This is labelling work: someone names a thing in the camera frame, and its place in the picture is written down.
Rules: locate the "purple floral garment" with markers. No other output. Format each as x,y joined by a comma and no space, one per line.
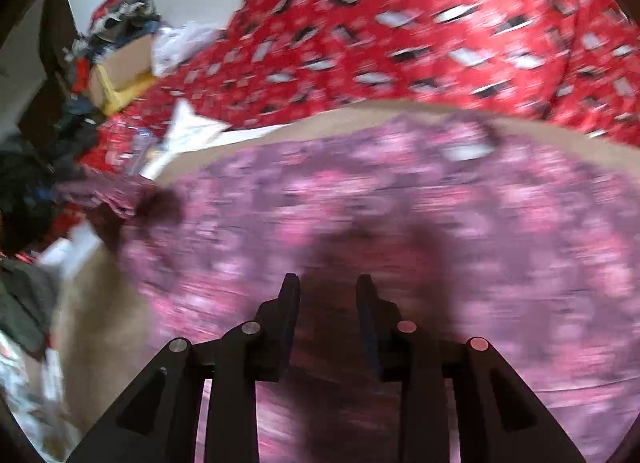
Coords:
400,203

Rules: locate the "white cartoon printed cloth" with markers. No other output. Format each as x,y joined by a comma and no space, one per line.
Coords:
30,403

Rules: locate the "white paper sheets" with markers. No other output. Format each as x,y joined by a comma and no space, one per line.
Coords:
187,130

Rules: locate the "pile of mixed clothes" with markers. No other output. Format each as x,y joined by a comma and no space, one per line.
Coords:
122,15

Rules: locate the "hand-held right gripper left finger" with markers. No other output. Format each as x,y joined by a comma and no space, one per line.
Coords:
288,313

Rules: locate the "grey cloth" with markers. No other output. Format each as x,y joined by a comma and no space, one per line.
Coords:
25,303

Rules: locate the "cardboard box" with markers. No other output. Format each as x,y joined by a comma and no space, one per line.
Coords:
125,60

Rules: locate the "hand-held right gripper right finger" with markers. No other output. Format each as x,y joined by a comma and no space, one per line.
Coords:
367,318

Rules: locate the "pile of dark clothes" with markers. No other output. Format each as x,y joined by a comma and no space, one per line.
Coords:
45,158

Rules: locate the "white plastic bag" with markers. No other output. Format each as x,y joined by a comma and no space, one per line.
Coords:
182,43

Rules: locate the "red printed blanket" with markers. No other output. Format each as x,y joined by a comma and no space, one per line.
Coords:
400,18

